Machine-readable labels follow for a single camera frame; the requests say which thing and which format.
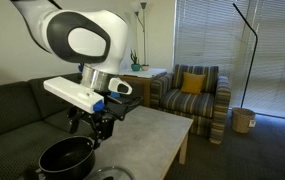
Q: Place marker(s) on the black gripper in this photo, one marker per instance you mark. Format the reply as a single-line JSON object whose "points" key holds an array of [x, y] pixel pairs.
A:
{"points": [[107, 128]]}

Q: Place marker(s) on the glass lid with black knob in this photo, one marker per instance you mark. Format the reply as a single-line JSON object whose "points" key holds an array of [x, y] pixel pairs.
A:
{"points": [[115, 173]]}

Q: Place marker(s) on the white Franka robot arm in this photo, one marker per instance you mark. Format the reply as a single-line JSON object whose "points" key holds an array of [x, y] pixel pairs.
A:
{"points": [[115, 33]]}

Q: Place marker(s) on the black cooking pot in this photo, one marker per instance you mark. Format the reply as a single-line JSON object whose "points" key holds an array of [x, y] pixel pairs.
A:
{"points": [[67, 158]]}

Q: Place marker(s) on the plant in teal pot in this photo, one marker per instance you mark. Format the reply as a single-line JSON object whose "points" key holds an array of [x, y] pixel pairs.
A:
{"points": [[135, 66]]}

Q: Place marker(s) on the blue cushion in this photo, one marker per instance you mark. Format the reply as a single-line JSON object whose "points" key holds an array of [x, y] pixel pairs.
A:
{"points": [[115, 95]]}

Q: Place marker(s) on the grey top coffee table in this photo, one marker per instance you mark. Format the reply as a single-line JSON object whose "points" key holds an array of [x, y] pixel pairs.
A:
{"points": [[148, 133]]}

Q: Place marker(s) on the wooden side table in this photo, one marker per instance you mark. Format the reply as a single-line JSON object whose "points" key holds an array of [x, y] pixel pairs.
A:
{"points": [[142, 81]]}

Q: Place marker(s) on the dark grey patterned sofa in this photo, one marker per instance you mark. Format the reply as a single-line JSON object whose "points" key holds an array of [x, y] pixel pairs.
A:
{"points": [[8, 110]]}

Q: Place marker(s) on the striped armchair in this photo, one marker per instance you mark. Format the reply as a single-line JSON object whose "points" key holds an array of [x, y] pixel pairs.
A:
{"points": [[188, 103]]}

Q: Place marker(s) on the floor lamp with white shades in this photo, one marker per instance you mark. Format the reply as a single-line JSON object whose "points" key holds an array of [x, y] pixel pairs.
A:
{"points": [[144, 33]]}

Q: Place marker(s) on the yellow cushion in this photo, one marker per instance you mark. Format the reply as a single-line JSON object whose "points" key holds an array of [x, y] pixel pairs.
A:
{"points": [[193, 83]]}

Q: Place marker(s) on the wicker waste basket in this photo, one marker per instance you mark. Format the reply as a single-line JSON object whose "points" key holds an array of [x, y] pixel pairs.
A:
{"points": [[243, 120]]}

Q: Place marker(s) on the window blinds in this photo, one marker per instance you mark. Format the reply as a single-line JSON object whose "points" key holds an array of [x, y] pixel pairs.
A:
{"points": [[208, 33]]}

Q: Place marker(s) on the thin black floor lamp pole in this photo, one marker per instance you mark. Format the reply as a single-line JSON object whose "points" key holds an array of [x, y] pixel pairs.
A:
{"points": [[253, 50]]}

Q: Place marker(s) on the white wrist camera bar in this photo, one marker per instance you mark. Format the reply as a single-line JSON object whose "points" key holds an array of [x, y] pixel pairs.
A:
{"points": [[72, 91]]}

